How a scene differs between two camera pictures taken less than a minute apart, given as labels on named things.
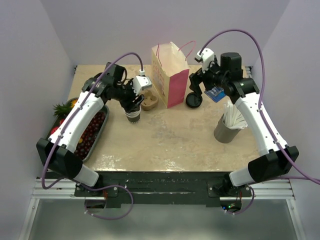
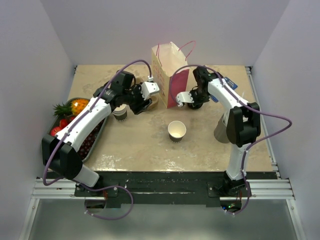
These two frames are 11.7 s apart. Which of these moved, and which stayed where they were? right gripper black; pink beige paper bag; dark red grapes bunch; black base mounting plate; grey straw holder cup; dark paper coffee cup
Moved: right gripper black; dark paper coffee cup
Stayed: dark red grapes bunch; grey straw holder cup; pink beige paper bag; black base mounting plate
